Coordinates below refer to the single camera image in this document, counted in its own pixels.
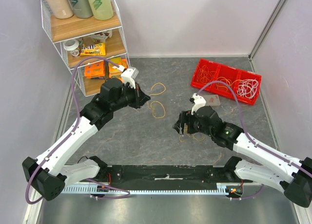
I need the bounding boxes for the red three-compartment bin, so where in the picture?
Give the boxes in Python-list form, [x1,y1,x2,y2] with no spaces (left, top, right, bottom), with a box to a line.
[190,58,262,105]

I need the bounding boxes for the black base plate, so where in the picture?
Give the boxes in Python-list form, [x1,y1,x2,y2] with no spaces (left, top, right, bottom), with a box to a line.
[95,165,241,190]

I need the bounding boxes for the right orange snack boxes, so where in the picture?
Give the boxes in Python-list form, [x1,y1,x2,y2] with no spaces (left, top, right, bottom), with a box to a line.
[109,58,128,80]

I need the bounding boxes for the white wire wooden shelf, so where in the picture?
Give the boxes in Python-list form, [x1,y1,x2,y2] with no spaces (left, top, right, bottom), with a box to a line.
[41,0,130,96]

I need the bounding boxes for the beige bottle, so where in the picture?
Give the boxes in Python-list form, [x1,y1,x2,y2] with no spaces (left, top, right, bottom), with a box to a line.
[46,0,74,19]

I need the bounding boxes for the slotted cable duct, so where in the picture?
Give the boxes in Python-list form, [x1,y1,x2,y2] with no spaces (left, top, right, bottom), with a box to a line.
[61,183,238,195]

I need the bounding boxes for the light green bottle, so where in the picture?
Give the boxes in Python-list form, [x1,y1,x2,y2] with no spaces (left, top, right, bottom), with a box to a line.
[88,0,113,20]

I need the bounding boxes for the left orange snack box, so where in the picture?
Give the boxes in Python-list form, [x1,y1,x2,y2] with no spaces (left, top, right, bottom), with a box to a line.
[84,61,105,79]

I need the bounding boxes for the grey sponge packet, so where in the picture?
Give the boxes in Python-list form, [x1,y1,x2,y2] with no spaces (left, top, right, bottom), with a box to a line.
[202,94,221,107]

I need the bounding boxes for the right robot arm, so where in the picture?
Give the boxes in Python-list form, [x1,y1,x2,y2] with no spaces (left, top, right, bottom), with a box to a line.
[173,106,312,208]

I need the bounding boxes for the yellow candy bag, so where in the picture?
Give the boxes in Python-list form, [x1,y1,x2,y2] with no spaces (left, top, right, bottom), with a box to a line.
[80,43,106,56]

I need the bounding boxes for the yellow cable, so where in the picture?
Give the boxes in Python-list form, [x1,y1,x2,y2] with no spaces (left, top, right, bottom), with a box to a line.
[215,76,241,91]
[147,82,207,143]

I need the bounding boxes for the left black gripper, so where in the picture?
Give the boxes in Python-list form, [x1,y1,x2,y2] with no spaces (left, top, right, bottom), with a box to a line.
[111,81,151,111]

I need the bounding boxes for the paper coffee cup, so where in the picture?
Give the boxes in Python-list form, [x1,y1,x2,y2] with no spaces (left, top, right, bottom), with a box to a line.
[63,39,80,57]

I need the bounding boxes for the white snack package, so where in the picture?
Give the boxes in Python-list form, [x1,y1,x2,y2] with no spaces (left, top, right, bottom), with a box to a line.
[88,30,113,43]

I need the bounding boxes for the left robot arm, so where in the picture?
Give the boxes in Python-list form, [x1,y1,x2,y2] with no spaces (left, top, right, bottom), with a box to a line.
[22,78,151,204]

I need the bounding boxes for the grey-green bottle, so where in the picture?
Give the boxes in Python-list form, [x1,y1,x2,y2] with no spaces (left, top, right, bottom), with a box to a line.
[69,0,93,19]

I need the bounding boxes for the aluminium corner post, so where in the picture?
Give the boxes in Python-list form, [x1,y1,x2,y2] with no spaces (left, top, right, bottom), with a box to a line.
[248,0,288,62]

